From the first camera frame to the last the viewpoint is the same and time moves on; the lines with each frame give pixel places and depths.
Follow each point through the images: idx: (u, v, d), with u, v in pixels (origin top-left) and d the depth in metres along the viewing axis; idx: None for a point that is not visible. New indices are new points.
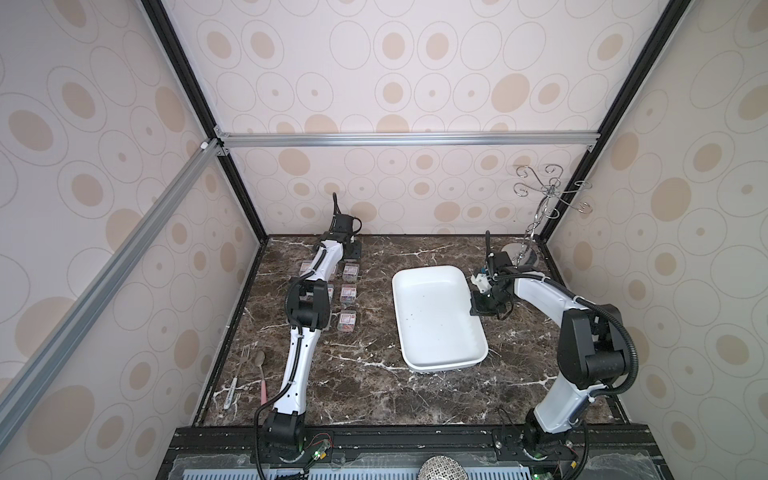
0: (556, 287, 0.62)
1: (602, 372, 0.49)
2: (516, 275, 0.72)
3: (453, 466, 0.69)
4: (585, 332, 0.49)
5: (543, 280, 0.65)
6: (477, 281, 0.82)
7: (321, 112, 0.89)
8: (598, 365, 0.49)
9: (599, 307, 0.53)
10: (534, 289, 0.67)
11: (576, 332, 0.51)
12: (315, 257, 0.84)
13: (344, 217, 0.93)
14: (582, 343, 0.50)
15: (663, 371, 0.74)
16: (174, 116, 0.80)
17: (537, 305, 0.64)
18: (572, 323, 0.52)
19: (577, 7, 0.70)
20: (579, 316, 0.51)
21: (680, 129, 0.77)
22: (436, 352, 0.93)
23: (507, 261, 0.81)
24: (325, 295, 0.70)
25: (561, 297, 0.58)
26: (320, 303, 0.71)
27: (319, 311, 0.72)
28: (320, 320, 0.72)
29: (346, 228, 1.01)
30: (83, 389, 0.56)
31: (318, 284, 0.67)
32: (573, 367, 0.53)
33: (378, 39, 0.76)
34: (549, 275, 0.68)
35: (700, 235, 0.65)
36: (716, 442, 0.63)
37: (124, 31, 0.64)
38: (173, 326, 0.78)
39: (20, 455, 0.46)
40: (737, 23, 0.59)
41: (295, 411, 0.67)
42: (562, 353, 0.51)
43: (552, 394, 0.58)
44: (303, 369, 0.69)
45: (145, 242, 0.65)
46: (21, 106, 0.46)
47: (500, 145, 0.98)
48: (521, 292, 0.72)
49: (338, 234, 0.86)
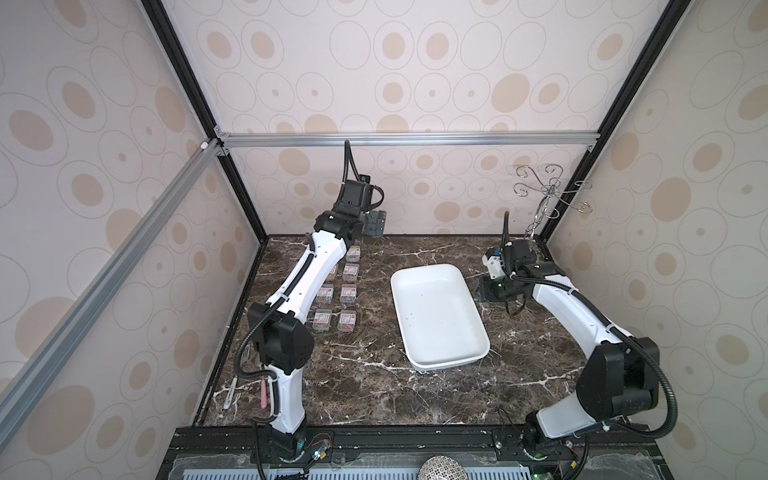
0: (583, 304, 0.54)
1: (626, 407, 0.45)
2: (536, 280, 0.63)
3: (453, 466, 0.69)
4: (617, 368, 0.44)
5: (571, 293, 0.57)
6: (489, 264, 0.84)
7: (322, 112, 0.89)
8: (623, 402, 0.45)
9: (636, 344, 0.46)
10: (558, 302, 0.59)
11: (608, 370, 0.44)
12: (297, 265, 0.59)
13: (358, 187, 0.61)
14: (614, 381, 0.44)
15: (664, 370, 0.74)
16: (174, 116, 0.80)
17: (560, 316, 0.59)
18: (603, 359, 0.45)
19: (577, 7, 0.70)
20: (611, 350, 0.45)
21: (680, 129, 0.77)
22: (441, 350, 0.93)
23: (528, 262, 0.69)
24: (297, 333, 0.48)
25: (590, 319, 0.51)
26: (291, 343, 0.49)
27: (291, 352, 0.50)
28: (293, 361, 0.52)
29: (357, 204, 0.62)
30: (82, 389, 0.56)
31: (286, 319, 0.48)
32: (595, 400, 0.48)
33: (378, 39, 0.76)
34: (578, 288, 0.57)
35: (699, 236, 0.66)
36: (716, 442, 0.63)
37: (124, 31, 0.64)
38: (173, 326, 0.78)
39: (20, 456, 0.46)
40: (737, 23, 0.59)
41: (286, 430, 0.64)
42: (584, 382, 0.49)
43: (560, 408, 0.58)
44: (288, 404, 0.60)
45: (145, 242, 0.65)
46: (23, 106, 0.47)
47: (500, 145, 0.98)
48: (541, 298, 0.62)
49: (342, 219, 0.58)
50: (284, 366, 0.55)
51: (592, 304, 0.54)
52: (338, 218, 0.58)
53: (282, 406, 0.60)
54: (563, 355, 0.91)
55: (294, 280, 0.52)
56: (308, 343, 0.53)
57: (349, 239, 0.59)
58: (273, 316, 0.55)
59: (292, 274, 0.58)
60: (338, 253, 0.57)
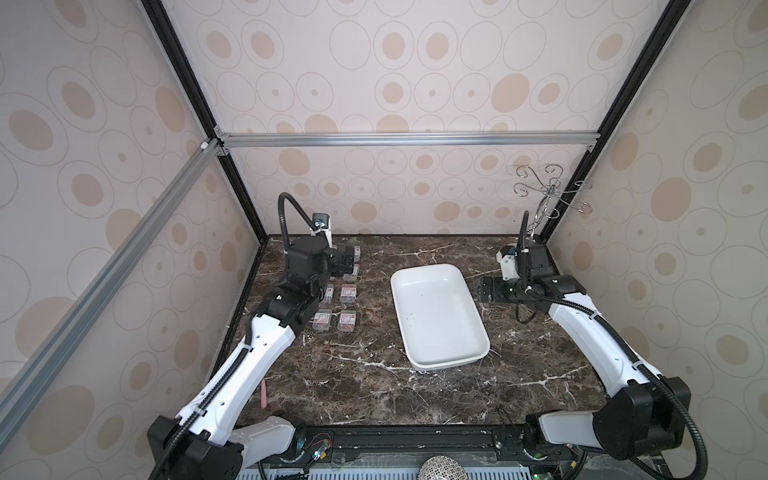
0: (608, 333, 0.49)
1: (649, 447, 0.42)
2: (555, 299, 0.58)
3: (453, 466, 0.69)
4: (644, 414, 0.40)
5: (594, 317, 0.52)
6: (502, 263, 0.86)
7: (322, 112, 0.89)
8: (646, 442, 0.41)
9: (668, 392, 0.42)
10: (579, 327, 0.53)
11: (637, 414, 0.40)
12: (224, 365, 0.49)
13: (304, 256, 0.49)
14: (638, 426, 0.40)
15: (664, 370, 0.74)
16: (174, 116, 0.80)
17: (578, 339, 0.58)
18: (630, 401, 0.41)
19: (577, 6, 0.70)
20: (638, 390, 0.42)
21: (681, 129, 0.77)
22: (440, 351, 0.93)
23: (546, 275, 0.63)
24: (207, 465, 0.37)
25: (615, 352, 0.47)
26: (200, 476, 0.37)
27: None
28: None
29: (306, 277, 0.52)
30: (82, 390, 0.56)
31: (197, 444, 0.37)
32: (613, 435, 0.45)
33: (378, 39, 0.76)
34: (602, 314, 0.52)
35: (699, 236, 0.66)
36: (716, 442, 0.63)
37: (124, 31, 0.64)
38: (173, 326, 0.78)
39: (20, 456, 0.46)
40: (737, 23, 0.59)
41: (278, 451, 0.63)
42: (603, 417, 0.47)
43: (568, 425, 0.59)
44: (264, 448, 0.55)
45: (145, 242, 0.65)
46: (23, 106, 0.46)
47: (500, 145, 0.98)
48: (558, 317, 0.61)
49: (290, 299, 0.50)
50: None
51: (617, 335, 0.49)
52: (286, 297, 0.50)
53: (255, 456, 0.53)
54: (563, 355, 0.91)
55: (217, 385, 0.42)
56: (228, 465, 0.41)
57: (300, 320, 0.50)
58: (184, 436, 0.43)
59: (216, 377, 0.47)
60: (277, 347, 0.47)
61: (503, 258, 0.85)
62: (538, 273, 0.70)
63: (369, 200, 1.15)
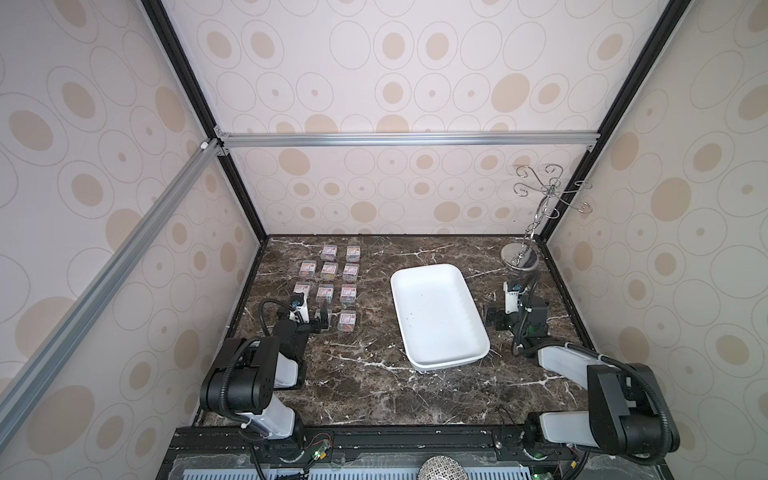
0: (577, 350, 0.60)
1: (643, 444, 0.42)
2: (537, 346, 0.70)
3: (453, 466, 0.69)
4: (612, 389, 0.45)
5: (566, 346, 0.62)
6: (506, 293, 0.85)
7: (322, 112, 0.89)
8: (635, 438, 0.42)
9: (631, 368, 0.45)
10: (558, 356, 0.63)
11: (604, 388, 0.46)
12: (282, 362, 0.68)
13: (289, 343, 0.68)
14: (612, 404, 0.44)
15: (663, 370, 0.74)
16: (174, 116, 0.80)
17: (563, 371, 0.62)
18: (597, 377, 0.47)
19: (576, 6, 0.70)
20: (607, 373, 0.47)
21: (681, 129, 0.77)
22: (439, 351, 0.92)
23: (536, 335, 0.74)
24: (270, 348, 0.51)
25: (584, 358, 0.57)
26: (265, 356, 0.50)
27: (261, 366, 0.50)
28: (258, 376, 0.47)
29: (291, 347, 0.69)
30: (83, 389, 0.56)
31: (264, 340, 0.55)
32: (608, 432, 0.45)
33: (377, 40, 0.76)
34: (571, 342, 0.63)
35: (700, 236, 0.65)
36: (715, 441, 0.63)
37: (124, 31, 0.64)
38: (173, 326, 0.78)
39: (20, 456, 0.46)
40: (737, 22, 0.59)
41: (282, 435, 0.63)
42: (594, 415, 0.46)
43: (564, 419, 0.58)
44: (278, 415, 0.58)
45: (144, 243, 0.64)
46: (21, 106, 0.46)
47: (500, 145, 0.98)
48: (546, 361, 0.67)
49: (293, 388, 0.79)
50: (247, 387, 0.45)
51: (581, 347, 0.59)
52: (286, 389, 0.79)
53: (267, 428, 0.57)
54: None
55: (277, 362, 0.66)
56: (274, 369, 0.50)
57: (299, 381, 0.69)
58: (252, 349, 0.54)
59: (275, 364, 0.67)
60: (290, 382, 0.66)
61: (507, 290, 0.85)
62: (532, 328, 0.76)
63: (368, 202, 1.15)
